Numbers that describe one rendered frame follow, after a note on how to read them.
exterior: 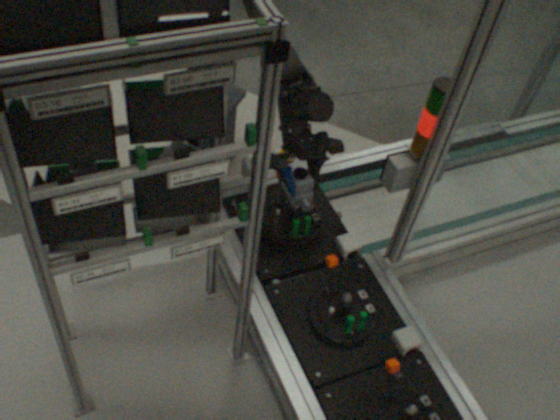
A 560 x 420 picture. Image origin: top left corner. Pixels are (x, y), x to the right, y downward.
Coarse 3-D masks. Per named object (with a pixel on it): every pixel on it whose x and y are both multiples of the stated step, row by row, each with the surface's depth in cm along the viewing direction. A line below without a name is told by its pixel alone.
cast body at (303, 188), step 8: (296, 168) 131; (304, 168) 132; (296, 176) 130; (304, 176) 130; (296, 184) 130; (304, 184) 130; (312, 184) 131; (288, 192) 134; (296, 192) 131; (304, 192) 132; (312, 192) 133; (296, 200) 132; (304, 200) 132; (304, 208) 133
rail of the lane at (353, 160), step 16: (400, 144) 167; (336, 160) 161; (352, 160) 162; (368, 160) 162; (384, 160) 164; (272, 176) 155; (320, 176) 158; (336, 176) 161; (224, 192) 150; (240, 192) 150
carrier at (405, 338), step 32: (288, 288) 133; (320, 288) 132; (352, 288) 132; (288, 320) 128; (320, 320) 126; (352, 320) 121; (384, 320) 130; (320, 352) 124; (352, 352) 124; (384, 352) 125; (416, 352) 127; (320, 384) 119
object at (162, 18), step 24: (120, 0) 71; (144, 0) 72; (168, 0) 73; (192, 0) 73; (216, 0) 74; (120, 24) 72; (144, 24) 73; (168, 24) 74; (192, 24) 74; (216, 24) 75
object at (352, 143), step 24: (168, 72) 194; (120, 96) 184; (120, 120) 177; (240, 120) 182; (120, 144) 171; (144, 144) 172; (168, 144) 173; (360, 144) 181; (0, 168) 161; (24, 168) 162; (240, 168) 170; (0, 192) 156
